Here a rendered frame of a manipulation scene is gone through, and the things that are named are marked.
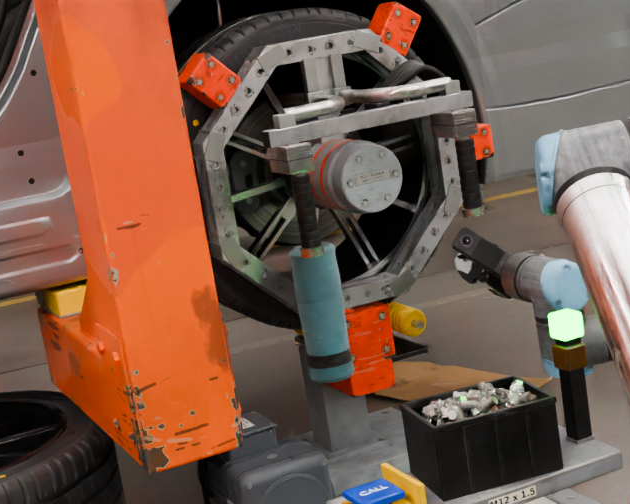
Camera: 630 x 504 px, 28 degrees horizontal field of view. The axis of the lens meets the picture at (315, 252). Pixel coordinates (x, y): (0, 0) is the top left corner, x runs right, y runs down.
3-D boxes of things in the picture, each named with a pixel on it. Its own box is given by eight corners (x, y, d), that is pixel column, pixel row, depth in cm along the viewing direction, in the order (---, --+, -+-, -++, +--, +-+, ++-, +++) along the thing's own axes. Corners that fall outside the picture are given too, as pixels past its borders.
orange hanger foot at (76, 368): (128, 363, 261) (96, 200, 254) (214, 422, 213) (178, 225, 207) (49, 384, 254) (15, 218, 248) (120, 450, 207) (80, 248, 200)
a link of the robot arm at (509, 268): (504, 286, 232) (530, 242, 233) (490, 282, 236) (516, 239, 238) (537, 311, 236) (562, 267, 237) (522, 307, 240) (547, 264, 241)
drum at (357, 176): (361, 199, 257) (351, 131, 255) (411, 207, 238) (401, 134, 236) (299, 213, 252) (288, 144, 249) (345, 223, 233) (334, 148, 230)
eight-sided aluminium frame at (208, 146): (458, 271, 269) (423, 16, 258) (475, 275, 263) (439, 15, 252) (224, 334, 248) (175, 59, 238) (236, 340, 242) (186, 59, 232)
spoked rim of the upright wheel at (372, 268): (135, 239, 265) (337, 306, 286) (169, 251, 244) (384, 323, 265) (213, 14, 266) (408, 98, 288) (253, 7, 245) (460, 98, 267)
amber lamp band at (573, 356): (573, 361, 199) (571, 337, 198) (589, 366, 196) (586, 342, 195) (553, 368, 198) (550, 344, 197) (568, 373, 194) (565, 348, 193)
